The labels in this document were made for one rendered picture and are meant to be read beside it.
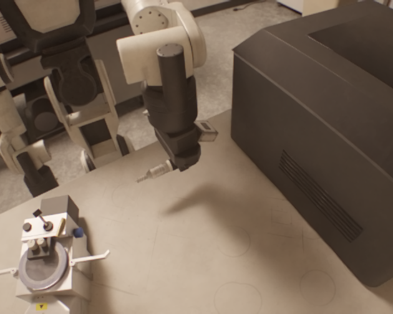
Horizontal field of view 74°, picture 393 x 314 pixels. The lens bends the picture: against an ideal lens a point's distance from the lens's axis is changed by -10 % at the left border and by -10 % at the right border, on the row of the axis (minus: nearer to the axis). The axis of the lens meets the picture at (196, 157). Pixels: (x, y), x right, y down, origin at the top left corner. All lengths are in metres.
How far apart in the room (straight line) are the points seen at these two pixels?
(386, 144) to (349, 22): 0.30
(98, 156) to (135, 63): 0.65
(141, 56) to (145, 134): 1.69
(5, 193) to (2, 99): 1.39
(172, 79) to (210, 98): 1.92
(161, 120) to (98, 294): 0.34
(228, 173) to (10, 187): 1.76
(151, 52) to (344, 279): 0.51
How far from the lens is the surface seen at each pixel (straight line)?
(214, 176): 0.66
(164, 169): 0.59
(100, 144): 1.04
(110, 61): 2.01
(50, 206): 0.62
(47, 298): 0.54
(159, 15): 0.49
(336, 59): 0.50
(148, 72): 0.41
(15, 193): 2.14
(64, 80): 0.83
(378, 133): 0.43
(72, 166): 2.07
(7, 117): 0.87
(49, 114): 2.25
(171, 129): 0.47
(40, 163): 0.90
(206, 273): 0.56
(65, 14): 0.77
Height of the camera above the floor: 1.44
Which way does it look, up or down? 50 degrees down
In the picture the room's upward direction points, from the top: 5 degrees counter-clockwise
